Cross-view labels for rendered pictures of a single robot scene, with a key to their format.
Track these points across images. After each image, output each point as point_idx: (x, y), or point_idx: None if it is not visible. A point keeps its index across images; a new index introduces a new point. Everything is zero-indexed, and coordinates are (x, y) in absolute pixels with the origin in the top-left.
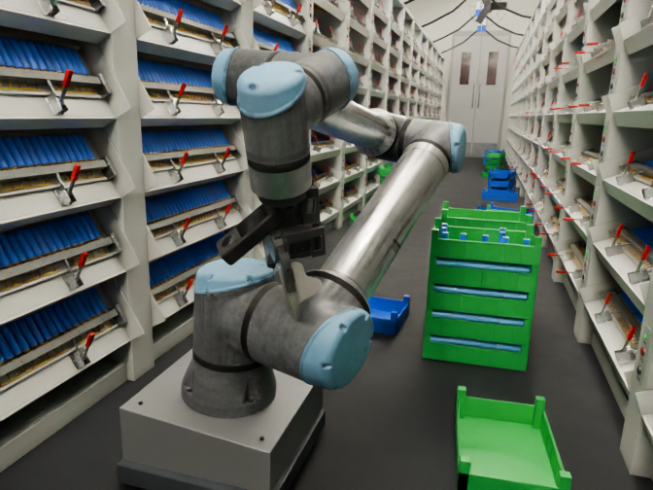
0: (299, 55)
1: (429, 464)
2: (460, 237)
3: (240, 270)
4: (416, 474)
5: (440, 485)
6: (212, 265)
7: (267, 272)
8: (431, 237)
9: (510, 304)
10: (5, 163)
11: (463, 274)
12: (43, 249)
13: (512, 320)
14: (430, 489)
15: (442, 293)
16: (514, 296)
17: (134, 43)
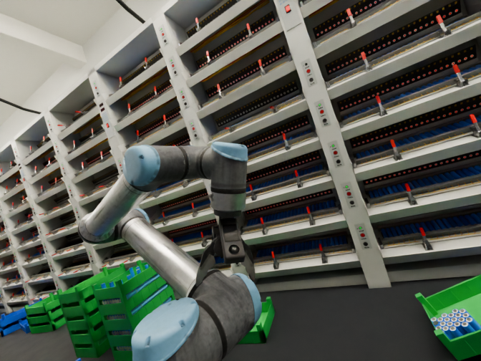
0: (192, 146)
1: (242, 354)
2: (127, 278)
3: (177, 309)
4: (250, 359)
5: (258, 349)
6: (153, 330)
7: (187, 297)
8: (119, 286)
9: (164, 293)
10: None
11: (141, 294)
12: None
13: (167, 300)
14: (260, 353)
15: (137, 312)
16: (163, 288)
17: None
